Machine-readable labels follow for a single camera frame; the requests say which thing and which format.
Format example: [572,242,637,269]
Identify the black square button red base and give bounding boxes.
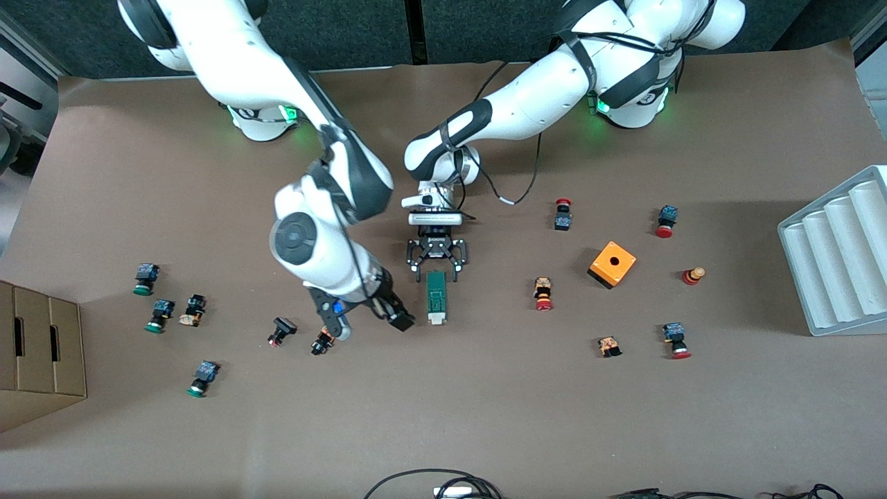
[267,316,298,348]

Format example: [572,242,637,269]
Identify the black vertical post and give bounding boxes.
[405,0,424,65]

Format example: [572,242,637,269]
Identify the orange button enclosure box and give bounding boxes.
[588,240,638,290]

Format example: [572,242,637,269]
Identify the grey metal frame rail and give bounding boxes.
[851,10,887,105]
[0,10,62,139]

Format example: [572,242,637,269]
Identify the black looped cable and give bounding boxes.
[363,469,504,499]

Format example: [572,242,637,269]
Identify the brown paper table cover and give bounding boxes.
[0,38,887,499]

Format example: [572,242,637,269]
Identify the black cable bundle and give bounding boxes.
[433,477,503,499]

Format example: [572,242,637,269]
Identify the brown cardboard box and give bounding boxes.
[0,279,88,434]

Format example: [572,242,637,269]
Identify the white ridged plastic tray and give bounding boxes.
[777,165,887,338]

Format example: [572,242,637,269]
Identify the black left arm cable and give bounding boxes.
[454,61,545,209]

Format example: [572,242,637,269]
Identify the beige black switch block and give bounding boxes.
[177,294,207,327]

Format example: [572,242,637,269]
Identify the green pushbutton with blue block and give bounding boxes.
[186,360,221,399]
[132,263,161,297]
[144,299,176,334]

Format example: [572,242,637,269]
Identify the thin black cable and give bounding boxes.
[658,483,845,499]

